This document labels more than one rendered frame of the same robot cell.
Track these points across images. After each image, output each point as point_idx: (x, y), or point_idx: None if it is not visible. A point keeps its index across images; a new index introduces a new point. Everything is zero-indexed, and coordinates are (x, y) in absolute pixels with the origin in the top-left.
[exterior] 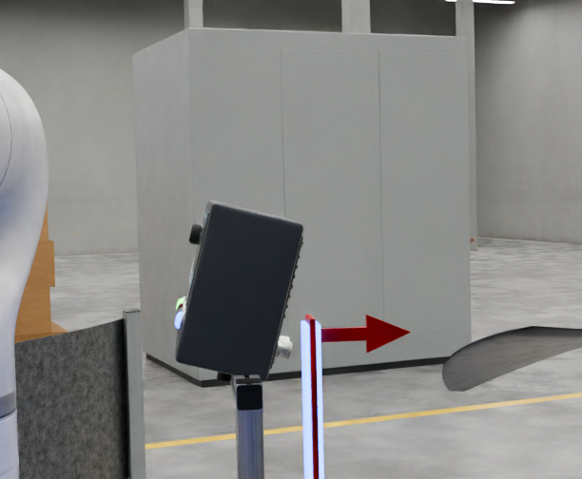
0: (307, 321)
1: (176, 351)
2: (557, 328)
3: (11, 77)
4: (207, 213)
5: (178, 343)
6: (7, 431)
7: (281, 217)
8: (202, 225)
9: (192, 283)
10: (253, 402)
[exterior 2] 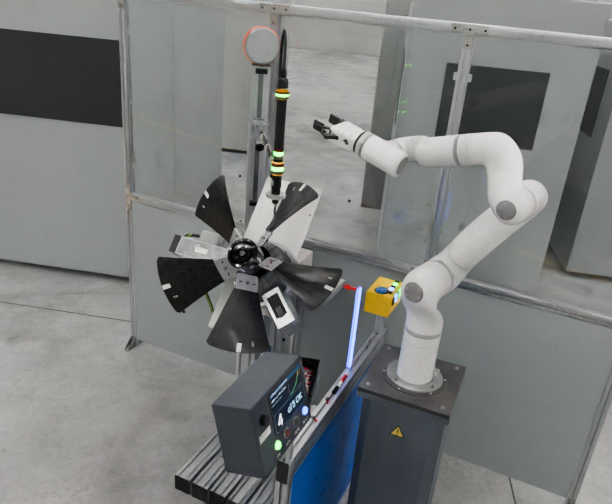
0: (360, 287)
1: (309, 416)
2: (336, 268)
3: (411, 271)
4: (295, 367)
5: (309, 412)
6: None
7: (245, 376)
8: (273, 401)
9: (305, 389)
10: None
